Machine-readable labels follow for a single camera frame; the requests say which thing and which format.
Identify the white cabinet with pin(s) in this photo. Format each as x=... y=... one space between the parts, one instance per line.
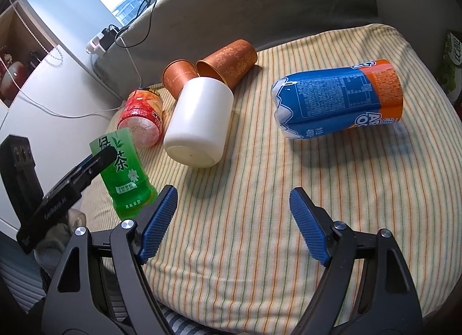
x=60 y=108

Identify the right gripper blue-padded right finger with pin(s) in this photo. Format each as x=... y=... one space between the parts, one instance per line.
x=386 y=301

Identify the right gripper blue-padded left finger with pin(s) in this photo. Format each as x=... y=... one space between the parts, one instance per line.
x=99 y=286

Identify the white power strip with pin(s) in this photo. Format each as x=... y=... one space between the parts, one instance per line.
x=94 y=46

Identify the blue orange bottle cup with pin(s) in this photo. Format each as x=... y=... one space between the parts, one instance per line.
x=313 y=103

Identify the white plastic cup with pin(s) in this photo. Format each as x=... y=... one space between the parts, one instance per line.
x=197 y=132

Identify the red white vase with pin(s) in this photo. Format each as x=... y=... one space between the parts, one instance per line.
x=13 y=76

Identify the grey sofa backrest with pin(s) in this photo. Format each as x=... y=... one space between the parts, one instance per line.
x=192 y=29

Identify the green paper shopping bag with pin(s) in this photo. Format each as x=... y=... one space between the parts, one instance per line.
x=449 y=71

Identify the red plastic jar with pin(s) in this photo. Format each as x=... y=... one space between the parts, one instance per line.
x=143 y=115

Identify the green tea bottle cup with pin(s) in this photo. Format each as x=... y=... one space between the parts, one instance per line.
x=127 y=184

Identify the copper cup near jar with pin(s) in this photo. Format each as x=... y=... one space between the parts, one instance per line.
x=176 y=74

